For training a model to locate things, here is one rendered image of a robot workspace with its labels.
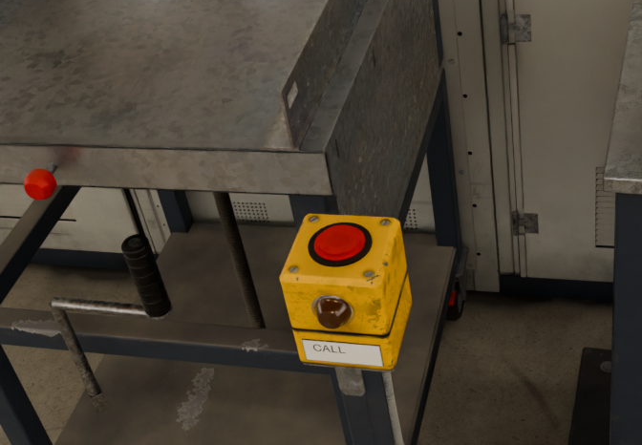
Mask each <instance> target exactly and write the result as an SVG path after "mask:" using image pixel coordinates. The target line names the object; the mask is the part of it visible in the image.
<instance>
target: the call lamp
mask: <svg viewBox="0 0 642 445"><path fill-rule="evenodd" d="M311 310H312V313H313V315H314V316H315V317H316V318H317V320H318V322H319V323H320V324H321V325H322V326H323V327H325V328H340V327H344V326H347V325H348V324H349V323H351V322H352V321H353V318H354V308H353V305H352V304H351V303H350V302H349V301H348V300H346V299H345V298H344V297H341V296H339V295H337V294H331V293H324V294H321V295H318V296H317V297H315V298H314V299H313V301H312V303H311Z"/></svg>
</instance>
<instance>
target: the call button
mask: <svg viewBox="0 0 642 445"><path fill-rule="evenodd" d="M364 245H365V236H364V234H363V232H362V231H361V230H360V229H358V228H356V227H353V226H350V225H345V224H343V225H335V226H332V227H330V228H328V229H326V230H324V231H323V232H322V233H320V234H319V235H318V236H317V238H316V239H315V241H314V250H315V252H316V253H317V254H318V255H319V256H320V257H322V258H323V259H326V260H331V261H341V260H346V259H349V258H351V257H352V256H354V255H356V254H357V253H359V252H360V251H361V250H362V248H363V247H364Z"/></svg>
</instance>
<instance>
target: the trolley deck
mask: <svg viewBox="0 0 642 445"><path fill-rule="evenodd" d="M324 2H325V0H0V184H24V179H25V177H26V176H27V175H28V174H29V173H30V172H31V170H32V169H35V168H40V169H46V168H47V167H48V165H49V164H50V163H51V162H53V163H55V164H56V165H57V169H56V170H55V172H54V173H53V175H54V178H55V180H56V186H74V187H99V188H123V189H148V190H173V191H198V192H222V193H247V194H271V195H296V196H321V197H334V196H335V194H336V191H337V188H338V186H339V183H340V181H341V179H342V177H343V174H344V171H345V169H346V166H347V164H348V161H349V159H350V156H351V153H352V151H353V148H354V145H355V143H356V140H357V137H358V135H359V132H360V130H361V127H362V125H363V122H364V119H365V117H366V115H367V113H368V110H369V108H370V105H371V102H372V100H373V97H374V95H375V91H376V88H377V85H378V83H379V80H380V78H381V76H382V74H383V71H384V68H385V66H386V63H387V61H388V58H389V56H390V53H391V50H392V48H393V46H394V44H395V41H396V37H397V34H398V32H399V29H400V27H401V24H402V22H403V19H404V16H405V14H406V11H407V10H408V7H409V5H410V2H411V0H368V1H367V3H366V5H365V7H364V10H363V12H362V13H361V15H360V17H359V20H358V22H357V24H356V26H355V28H354V31H353V34H352V36H351V38H350V41H349V43H348V45H347V47H346V49H345V52H344V53H343V55H342V57H341V60H340V62H339V64H338V66H337V68H336V71H335V73H334V75H333V77H332V81H331V83H330V85H329V87H328V89H327V91H326V93H325V95H324V97H323V99H322V102H321V104H320V106H319V108H318V110H317V113H316V115H315V117H314V119H313V121H312V124H311V126H310V128H309V131H308V133H307V135H306V137H305V139H304V142H303V144H302V146H301V148H300V150H299V151H274V150H261V148H260V147H261V145H262V143H263V141H264V139H265V137H266V135H267V133H268V130H269V128H270V126H271V124H272V122H273V120H274V119H275V117H276V115H277V113H278V111H279V109H280V107H281V101H280V96H279V92H278V91H279V90H280V88H281V86H282V84H283V82H284V80H285V78H286V76H287V74H288V72H289V69H290V67H291V65H292V63H293V61H294V60H295V58H296V56H297V54H298V53H299V51H300V49H301V47H302V45H303V43H304V41H305V39H306V37H307V35H308V33H309V31H310V29H311V27H312V25H313V23H314V21H315V19H316V17H317V15H318V13H319V12H320V10H321V8H322V6H323V4H324Z"/></svg>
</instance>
